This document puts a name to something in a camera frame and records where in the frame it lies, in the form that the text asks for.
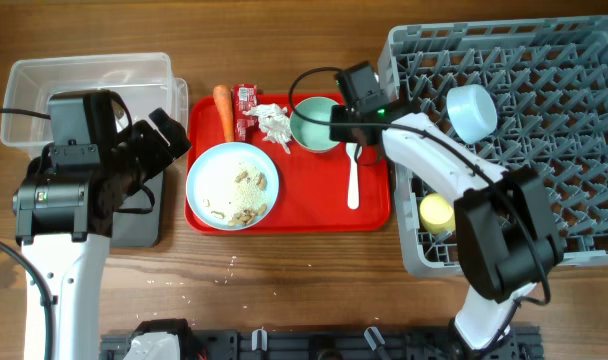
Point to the black waste tray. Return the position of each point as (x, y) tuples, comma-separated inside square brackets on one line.
[(139, 225)]

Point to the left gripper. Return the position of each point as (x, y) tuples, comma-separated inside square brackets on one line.
[(160, 153)]

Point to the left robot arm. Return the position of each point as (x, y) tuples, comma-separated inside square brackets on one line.
[(64, 281)]

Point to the light blue small bowl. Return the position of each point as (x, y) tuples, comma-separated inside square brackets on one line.
[(472, 112)]

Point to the red snack wrapper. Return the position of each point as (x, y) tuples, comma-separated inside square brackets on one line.
[(244, 99)]

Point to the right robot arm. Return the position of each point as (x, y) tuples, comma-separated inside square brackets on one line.
[(507, 239)]

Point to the clear plastic bin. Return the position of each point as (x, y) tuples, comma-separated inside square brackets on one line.
[(145, 82)]

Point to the orange carrot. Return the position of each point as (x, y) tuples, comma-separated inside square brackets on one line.
[(223, 102)]

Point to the grey dishwasher rack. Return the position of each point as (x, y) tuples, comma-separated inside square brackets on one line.
[(548, 79)]

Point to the mint green bowl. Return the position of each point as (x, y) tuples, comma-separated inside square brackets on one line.
[(313, 137)]

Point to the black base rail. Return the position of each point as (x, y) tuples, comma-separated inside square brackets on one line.
[(174, 339)]

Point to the light blue plate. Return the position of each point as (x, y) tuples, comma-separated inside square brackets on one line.
[(224, 159)]

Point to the white tissue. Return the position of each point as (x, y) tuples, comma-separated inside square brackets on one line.
[(274, 123)]

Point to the red serving tray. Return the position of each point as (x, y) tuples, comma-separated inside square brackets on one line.
[(307, 192)]

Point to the white plastic spoon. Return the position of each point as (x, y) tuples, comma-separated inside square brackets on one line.
[(353, 198)]

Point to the yellow cup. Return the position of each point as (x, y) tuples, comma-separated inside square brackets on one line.
[(436, 214)]

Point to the peanuts on plate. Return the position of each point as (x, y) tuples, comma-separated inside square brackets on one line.
[(237, 199)]

